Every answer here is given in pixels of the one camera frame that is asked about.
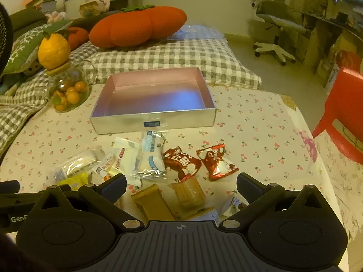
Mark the small orange plush fruit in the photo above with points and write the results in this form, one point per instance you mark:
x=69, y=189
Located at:
x=78, y=36

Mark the red plastic chair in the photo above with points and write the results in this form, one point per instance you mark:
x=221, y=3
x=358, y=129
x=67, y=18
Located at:
x=346, y=90

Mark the large orange persimmon pillow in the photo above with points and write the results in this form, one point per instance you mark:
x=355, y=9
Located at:
x=136, y=27

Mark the grey checked pillow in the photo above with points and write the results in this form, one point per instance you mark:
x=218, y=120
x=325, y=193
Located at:
x=170, y=53

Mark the wooden desk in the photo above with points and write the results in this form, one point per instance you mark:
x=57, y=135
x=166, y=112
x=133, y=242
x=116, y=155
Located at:
x=326, y=22

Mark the dark green pillow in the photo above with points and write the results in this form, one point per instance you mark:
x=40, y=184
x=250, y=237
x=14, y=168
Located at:
x=27, y=17

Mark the floral print cloth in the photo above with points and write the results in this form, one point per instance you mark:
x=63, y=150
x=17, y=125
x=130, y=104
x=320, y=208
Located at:
x=343, y=181

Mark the silver box with pink inside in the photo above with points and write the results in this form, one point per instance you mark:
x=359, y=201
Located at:
x=153, y=121

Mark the pink plush toy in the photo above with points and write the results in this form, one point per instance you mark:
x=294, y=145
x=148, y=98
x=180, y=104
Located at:
x=55, y=16

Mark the black mesh fan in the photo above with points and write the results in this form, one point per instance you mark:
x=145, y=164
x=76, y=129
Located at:
x=4, y=34

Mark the red orange bag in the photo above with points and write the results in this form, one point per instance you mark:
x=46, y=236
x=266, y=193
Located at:
x=346, y=59

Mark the clear packet pale snack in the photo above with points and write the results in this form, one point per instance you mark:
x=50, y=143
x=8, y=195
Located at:
x=76, y=164

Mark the white snack packet red label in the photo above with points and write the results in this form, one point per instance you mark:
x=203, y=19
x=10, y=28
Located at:
x=124, y=154

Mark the beige plush toy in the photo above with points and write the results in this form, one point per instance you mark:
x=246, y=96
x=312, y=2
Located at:
x=96, y=5

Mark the yellow citrus jar lid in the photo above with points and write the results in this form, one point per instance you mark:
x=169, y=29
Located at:
x=54, y=51

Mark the yellow snack packet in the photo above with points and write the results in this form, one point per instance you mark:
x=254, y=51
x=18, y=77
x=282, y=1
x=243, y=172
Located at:
x=75, y=180

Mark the cherry print bedsheet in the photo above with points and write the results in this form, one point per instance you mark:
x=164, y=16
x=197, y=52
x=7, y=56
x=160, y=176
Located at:
x=255, y=136

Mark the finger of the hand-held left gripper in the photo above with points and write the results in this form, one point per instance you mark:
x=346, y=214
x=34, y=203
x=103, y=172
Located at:
x=10, y=186
x=25, y=197

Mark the glass jar of kumquats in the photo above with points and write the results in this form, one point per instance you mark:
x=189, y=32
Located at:
x=68, y=90

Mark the grey office chair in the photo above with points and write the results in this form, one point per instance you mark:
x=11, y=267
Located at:
x=272, y=19

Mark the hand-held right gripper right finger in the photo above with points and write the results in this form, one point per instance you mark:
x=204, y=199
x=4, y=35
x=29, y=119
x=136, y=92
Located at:
x=244, y=182

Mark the cardboard box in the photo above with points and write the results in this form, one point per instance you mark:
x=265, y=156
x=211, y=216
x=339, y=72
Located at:
x=330, y=75

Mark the clear plastic bag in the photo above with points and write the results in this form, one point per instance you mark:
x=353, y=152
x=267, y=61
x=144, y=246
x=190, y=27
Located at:
x=195, y=31

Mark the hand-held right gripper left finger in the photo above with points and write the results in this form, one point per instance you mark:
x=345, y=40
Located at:
x=117, y=184

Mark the brown wafer packet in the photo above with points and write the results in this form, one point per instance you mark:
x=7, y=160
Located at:
x=198, y=214
x=153, y=204
x=188, y=194

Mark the small white brown snack packet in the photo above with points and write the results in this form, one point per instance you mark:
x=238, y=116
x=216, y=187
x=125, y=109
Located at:
x=232, y=205

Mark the green snowflake pillow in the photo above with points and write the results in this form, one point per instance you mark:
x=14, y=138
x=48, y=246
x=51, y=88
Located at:
x=25, y=45

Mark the clear packet blue white snack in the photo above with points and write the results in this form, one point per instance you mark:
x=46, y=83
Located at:
x=150, y=158

